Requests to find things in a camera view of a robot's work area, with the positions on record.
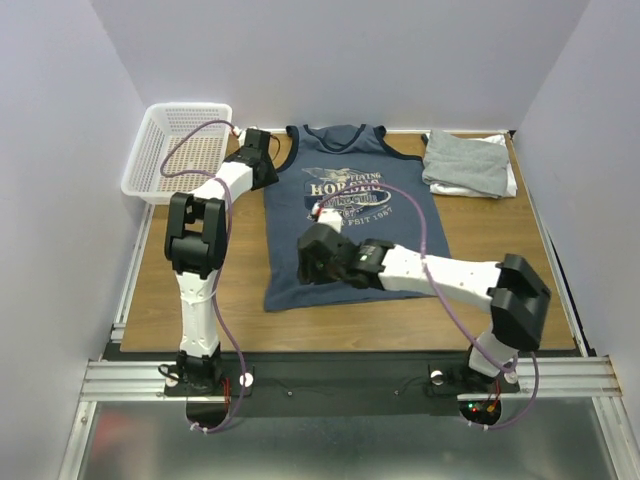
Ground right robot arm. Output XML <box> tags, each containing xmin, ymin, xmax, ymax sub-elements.
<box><xmin>297</xmin><ymin>223</ymin><xmax>551</xmax><ymax>390</ymax></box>

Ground grey folded tank top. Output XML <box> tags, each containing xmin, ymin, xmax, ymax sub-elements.
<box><xmin>422</xmin><ymin>128</ymin><xmax>510</xmax><ymax>195</ymax></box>

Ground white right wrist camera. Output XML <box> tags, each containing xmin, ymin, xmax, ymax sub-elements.
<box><xmin>311</xmin><ymin>202</ymin><xmax>343</xmax><ymax>233</ymax></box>

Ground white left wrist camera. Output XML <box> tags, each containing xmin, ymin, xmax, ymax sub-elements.
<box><xmin>231</xmin><ymin>126</ymin><xmax>247</xmax><ymax>146</ymax></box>

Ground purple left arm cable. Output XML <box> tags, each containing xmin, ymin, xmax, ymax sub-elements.
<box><xmin>158</xmin><ymin>118</ymin><xmax>250</xmax><ymax>435</ymax></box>

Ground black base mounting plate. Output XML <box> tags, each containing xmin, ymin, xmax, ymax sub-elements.
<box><xmin>159</xmin><ymin>351</ymin><xmax>519</xmax><ymax>427</ymax></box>

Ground blue printed tank top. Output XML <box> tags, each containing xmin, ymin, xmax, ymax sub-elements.
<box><xmin>264</xmin><ymin>124</ymin><xmax>450</xmax><ymax>312</ymax></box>

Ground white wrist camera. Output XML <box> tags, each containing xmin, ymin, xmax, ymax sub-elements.
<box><xmin>231</xmin><ymin>126</ymin><xmax>247</xmax><ymax>146</ymax></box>
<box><xmin>311</xmin><ymin>202</ymin><xmax>343</xmax><ymax>233</ymax></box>

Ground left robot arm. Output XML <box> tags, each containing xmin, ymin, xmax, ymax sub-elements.
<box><xmin>160</xmin><ymin>128</ymin><xmax>278</xmax><ymax>395</ymax></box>

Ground white plastic laundry basket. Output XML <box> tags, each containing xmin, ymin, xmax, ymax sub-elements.
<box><xmin>121</xmin><ymin>102</ymin><xmax>233</xmax><ymax>205</ymax></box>

